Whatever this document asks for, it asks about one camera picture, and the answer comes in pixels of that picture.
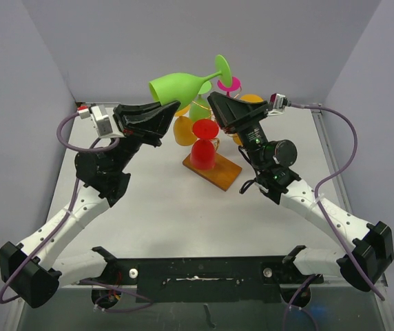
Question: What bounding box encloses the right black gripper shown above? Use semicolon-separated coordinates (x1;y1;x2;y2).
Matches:
207;92;269;171

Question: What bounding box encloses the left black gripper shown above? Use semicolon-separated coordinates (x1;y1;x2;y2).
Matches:
107;97;180;173

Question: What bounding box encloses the pink wine glass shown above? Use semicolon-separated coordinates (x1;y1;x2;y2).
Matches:
217;77;242;98

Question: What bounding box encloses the green wine glass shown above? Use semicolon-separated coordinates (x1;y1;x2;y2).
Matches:
189;81;212;122
148;54;232;108

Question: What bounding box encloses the orange wine glass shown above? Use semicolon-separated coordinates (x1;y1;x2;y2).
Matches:
173;105;197;146
231;94;264;146

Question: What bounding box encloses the red wine glass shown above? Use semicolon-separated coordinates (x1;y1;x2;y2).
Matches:
190;119;219;170

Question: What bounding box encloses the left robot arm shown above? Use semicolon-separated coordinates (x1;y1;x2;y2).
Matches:
0;101;180;308

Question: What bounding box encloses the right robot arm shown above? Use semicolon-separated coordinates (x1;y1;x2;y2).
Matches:
207;92;394;292

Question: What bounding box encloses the wooden rack base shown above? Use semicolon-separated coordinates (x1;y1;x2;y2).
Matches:
182;153;242;192

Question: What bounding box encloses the gold wire glass rack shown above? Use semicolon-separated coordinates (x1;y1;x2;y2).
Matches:
194;91;242;152

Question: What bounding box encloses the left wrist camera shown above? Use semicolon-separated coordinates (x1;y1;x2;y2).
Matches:
77;104;124;139

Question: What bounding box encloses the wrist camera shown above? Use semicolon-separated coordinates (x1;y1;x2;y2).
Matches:
77;104;124;139
267;93;291;116

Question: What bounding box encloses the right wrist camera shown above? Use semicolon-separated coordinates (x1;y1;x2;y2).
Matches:
267;93;291;116

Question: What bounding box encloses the aluminium frame rail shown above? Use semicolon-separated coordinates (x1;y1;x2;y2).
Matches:
307;105;394;292

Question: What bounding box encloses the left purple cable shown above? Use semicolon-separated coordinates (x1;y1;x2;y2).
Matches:
0;113;153;314

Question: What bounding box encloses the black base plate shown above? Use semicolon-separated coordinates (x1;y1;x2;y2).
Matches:
90;254;325;304

